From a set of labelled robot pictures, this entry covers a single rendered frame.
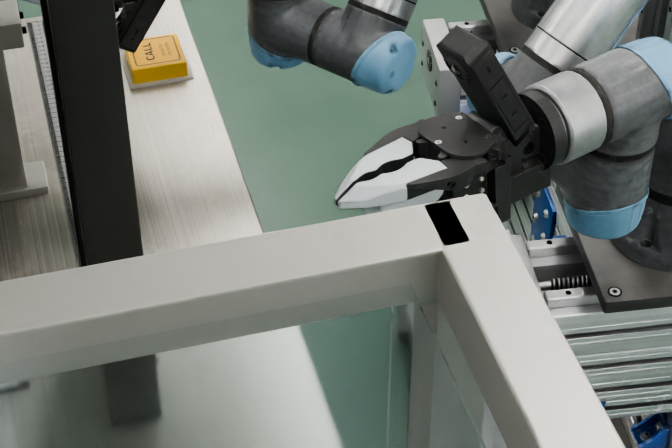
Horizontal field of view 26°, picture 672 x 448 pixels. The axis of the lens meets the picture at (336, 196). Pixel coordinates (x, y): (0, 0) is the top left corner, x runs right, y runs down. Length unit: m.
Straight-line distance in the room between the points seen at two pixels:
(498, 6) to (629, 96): 0.90
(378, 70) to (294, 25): 0.13
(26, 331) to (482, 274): 0.18
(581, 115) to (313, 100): 2.11
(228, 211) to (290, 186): 1.44
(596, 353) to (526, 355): 1.29
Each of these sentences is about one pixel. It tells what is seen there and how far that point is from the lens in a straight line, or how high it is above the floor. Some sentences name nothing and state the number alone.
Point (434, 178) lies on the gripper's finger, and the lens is 1.17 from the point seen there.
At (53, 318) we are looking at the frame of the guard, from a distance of 0.56.
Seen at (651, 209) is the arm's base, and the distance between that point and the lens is 1.72.
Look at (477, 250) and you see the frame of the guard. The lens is 0.58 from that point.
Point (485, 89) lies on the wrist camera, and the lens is 1.19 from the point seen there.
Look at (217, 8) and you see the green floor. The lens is 3.67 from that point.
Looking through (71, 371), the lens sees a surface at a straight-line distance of 0.56.
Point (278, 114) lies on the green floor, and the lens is 3.30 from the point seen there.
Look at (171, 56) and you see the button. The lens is 1.88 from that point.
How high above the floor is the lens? 1.99
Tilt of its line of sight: 40 degrees down
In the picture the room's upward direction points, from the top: straight up
